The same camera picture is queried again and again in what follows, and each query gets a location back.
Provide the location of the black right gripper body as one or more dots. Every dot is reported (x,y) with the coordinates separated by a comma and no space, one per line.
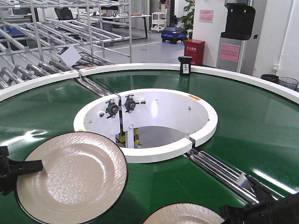
(267,211)

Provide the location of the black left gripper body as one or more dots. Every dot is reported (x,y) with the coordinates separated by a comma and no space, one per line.
(7,172)

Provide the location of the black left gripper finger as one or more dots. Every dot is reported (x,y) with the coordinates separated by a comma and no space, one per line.
(25,167)

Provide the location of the beige plate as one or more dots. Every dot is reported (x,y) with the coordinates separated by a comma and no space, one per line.
(184,213)
(84,175)

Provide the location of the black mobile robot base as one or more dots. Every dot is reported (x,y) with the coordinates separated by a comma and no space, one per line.
(171,32)

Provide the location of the steel conveyor rollers near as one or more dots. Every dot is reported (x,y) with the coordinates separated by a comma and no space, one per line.
(222,173)

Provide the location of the steel conveyor rollers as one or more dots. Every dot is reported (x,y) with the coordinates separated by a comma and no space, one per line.
(222,173)
(99,89)

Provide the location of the steel conveyor rollers far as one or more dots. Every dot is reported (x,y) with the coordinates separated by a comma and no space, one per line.
(99,89)

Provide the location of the white outer conveyor rim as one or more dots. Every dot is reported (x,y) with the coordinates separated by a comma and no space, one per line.
(41,81)

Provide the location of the white control box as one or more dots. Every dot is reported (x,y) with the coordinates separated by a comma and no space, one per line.
(68,55)

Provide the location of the mesh waste bin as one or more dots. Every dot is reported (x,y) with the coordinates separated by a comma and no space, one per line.
(288,82)

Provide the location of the dark waste bin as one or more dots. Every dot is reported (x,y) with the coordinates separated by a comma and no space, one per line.
(271,78)

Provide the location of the metal roller rack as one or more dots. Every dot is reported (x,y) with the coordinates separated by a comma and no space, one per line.
(33,31)

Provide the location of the black sensor box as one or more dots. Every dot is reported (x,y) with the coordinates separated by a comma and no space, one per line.
(185,65)

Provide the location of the red fire cabinet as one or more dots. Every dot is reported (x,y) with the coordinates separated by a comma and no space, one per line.
(195,49)

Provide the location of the green plant background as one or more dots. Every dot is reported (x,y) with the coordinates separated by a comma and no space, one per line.
(188,18)

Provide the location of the black wall dispenser stand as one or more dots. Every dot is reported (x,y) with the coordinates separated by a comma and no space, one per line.
(238,30)

